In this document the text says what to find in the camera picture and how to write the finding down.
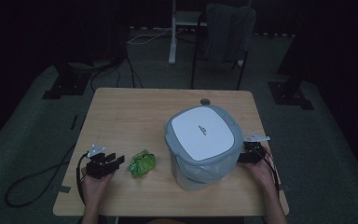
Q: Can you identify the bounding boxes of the translucent plastic trash bag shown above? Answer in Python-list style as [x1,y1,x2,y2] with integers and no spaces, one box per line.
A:
[171,148,242,185]

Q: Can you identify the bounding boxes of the white grey lidded trash can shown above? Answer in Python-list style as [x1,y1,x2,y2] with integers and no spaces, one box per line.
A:
[163,104,245,192]

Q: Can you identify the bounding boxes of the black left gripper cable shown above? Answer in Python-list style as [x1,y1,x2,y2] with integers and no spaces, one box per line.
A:
[4,142,90,208]

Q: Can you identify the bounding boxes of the person's right hand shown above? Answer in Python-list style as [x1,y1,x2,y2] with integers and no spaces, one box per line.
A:
[241,147,277,191]

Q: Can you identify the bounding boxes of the black floor strip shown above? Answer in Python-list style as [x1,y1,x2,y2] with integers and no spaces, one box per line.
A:
[70,114,79,132]

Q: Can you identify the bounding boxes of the black floor cables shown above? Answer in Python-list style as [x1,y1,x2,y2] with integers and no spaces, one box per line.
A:
[89,50,145,93]

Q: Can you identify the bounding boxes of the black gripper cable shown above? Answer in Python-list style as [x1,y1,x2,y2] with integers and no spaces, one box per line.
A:
[4,142,90,208]
[251,146,282,191]

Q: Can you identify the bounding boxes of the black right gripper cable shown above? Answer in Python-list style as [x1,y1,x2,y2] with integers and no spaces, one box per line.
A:
[251,146,282,191]

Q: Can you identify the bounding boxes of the green wrapper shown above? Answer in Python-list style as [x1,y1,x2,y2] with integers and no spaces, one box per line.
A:
[127,148,158,179]

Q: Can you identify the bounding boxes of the black stand base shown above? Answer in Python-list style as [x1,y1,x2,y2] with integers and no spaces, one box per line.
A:
[41,60,91,101]
[267,79,315,111]

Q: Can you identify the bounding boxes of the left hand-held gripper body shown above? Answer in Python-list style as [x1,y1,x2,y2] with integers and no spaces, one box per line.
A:
[85,144,121,180]

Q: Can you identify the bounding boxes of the white floor cable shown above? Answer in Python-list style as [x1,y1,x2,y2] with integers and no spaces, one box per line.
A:
[126,27,172,46]

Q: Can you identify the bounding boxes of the black chair with dark cloth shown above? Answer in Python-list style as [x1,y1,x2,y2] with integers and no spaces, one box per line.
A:
[190,2,257,91]

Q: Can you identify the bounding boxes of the person's left hand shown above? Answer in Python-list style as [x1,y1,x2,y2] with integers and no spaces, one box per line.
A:
[80,166,117,203]

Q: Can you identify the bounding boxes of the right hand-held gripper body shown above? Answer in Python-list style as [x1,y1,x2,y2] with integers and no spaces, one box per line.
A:
[242,133,271,165]

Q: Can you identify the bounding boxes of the white metal stand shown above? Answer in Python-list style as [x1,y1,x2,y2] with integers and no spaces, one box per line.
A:
[168,0,207,65]

